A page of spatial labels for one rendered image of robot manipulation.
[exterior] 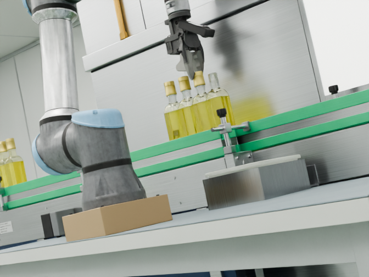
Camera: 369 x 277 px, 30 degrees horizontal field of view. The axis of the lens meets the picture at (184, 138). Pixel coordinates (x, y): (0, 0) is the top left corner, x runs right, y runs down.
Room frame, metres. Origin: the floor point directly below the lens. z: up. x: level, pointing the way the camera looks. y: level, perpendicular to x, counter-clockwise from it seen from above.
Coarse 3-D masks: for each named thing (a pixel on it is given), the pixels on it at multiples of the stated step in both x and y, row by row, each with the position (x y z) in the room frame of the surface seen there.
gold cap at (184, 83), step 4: (184, 76) 2.12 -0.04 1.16; (180, 80) 2.13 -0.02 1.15; (184, 80) 2.12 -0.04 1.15; (188, 80) 2.13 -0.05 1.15; (180, 84) 2.13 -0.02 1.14; (184, 84) 2.12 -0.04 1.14; (188, 84) 2.13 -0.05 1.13; (180, 88) 2.13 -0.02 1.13; (184, 88) 2.12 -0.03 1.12; (188, 88) 2.13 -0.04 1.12
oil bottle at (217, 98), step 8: (216, 88) 2.05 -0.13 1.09; (208, 96) 2.05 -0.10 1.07; (216, 96) 2.03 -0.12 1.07; (224, 96) 2.05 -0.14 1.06; (208, 104) 2.06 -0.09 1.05; (216, 104) 2.04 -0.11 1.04; (224, 104) 2.04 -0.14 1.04; (208, 112) 2.06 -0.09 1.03; (232, 112) 2.07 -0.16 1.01; (216, 120) 2.05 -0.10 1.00; (232, 120) 2.06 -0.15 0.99
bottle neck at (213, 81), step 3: (210, 75) 2.06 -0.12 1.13; (213, 75) 2.05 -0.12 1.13; (216, 75) 2.06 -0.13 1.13; (210, 78) 2.06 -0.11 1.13; (213, 78) 2.05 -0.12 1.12; (216, 78) 2.06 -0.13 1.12; (210, 81) 2.06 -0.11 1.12; (213, 81) 2.05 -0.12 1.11; (216, 81) 2.05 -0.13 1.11; (210, 84) 2.06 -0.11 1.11; (213, 84) 2.05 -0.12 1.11; (216, 84) 2.05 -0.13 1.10; (210, 87) 2.06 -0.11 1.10; (213, 87) 2.05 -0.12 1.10; (216, 87) 2.05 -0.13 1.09
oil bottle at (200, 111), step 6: (198, 96) 2.08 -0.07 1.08; (204, 96) 2.07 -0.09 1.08; (192, 102) 2.10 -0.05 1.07; (198, 102) 2.08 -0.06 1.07; (204, 102) 2.07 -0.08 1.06; (198, 108) 2.08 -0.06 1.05; (204, 108) 2.07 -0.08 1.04; (198, 114) 2.09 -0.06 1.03; (204, 114) 2.07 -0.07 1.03; (198, 120) 2.09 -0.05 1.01; (204, 120) 2.08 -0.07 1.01; (198, 126) 2.09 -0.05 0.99; (204, 126) 2.08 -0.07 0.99; (210, 126) 2.07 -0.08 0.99; (198, 132) 2.10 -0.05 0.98
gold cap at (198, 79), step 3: (195, 72) 2.09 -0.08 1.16; (198, 72) 2.09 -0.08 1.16; (201, 72) 2.09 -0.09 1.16; (195, 75) 2.09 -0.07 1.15; (198, 75) 2.09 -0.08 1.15; (201, 75) 2.09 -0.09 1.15; (195, 78) 2.09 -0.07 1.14; (198, 78) 2.09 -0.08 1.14; (201, 78) 2.09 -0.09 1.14; (195, 81) 2.09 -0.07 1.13; (198, 81) 2.09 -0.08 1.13; (201, 81) 2.09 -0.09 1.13; (204, 81) 2.10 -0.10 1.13; (195, 84) 2.09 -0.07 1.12; (198, 84) 2.09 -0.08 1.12; (201, 84) 2.09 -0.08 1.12; (204, 84) 2.09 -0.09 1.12
